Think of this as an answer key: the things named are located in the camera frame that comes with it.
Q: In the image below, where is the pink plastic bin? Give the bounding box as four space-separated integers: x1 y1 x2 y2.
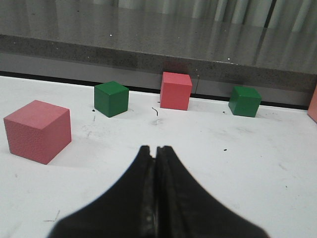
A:
307 86 317 122

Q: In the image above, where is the pink cube middle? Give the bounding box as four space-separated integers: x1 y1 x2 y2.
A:
160 72 193 111

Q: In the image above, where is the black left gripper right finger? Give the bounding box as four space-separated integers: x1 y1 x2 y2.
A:
155 146 268 238

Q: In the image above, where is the grey stone counter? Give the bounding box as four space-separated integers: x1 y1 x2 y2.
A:
0 0 317 107

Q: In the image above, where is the large pink cube near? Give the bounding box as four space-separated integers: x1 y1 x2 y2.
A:
3 100 71 165

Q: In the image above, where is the green cube right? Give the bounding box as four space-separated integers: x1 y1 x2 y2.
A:
228 86 262 118

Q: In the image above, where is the green cube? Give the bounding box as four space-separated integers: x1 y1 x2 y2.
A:
228 86 262 118
94 81 129 118

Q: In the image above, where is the green cube left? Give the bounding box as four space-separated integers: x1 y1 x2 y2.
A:
94 81 129 118

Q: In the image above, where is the grey curtain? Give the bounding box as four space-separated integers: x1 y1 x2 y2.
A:
108 0 317 33

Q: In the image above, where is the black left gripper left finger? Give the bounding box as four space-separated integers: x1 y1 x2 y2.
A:
49 146 156 238

